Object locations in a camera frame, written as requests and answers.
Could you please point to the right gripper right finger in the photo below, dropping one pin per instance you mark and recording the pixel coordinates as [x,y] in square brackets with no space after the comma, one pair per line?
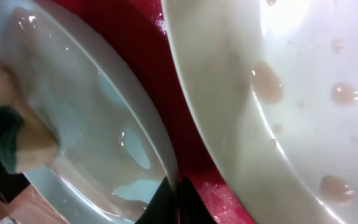
[192,210]

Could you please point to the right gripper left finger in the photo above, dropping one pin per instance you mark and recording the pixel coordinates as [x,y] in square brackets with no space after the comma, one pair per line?
[162,208]

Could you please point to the green yellow sponge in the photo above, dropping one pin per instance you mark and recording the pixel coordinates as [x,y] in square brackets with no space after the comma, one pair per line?
[26,142]

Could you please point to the light blue plate bottom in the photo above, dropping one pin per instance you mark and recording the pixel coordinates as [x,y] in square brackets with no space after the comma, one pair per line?
[114,150]

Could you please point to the red plastic tray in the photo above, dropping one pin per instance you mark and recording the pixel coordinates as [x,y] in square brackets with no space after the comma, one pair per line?
[136,30]

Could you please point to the white plate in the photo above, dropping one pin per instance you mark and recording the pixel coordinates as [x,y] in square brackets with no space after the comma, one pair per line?
[272,87]

